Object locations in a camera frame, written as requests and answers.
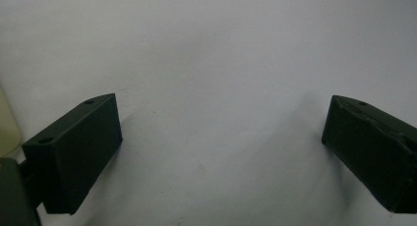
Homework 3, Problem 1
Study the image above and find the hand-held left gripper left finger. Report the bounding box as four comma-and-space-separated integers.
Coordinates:
20, 92, 124, 216

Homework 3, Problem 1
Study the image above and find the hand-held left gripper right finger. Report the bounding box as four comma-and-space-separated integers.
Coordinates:
321, 94, 417, 214

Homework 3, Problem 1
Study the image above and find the cream perforated plastic basket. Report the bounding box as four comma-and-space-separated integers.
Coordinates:
0, 85, 23, 158

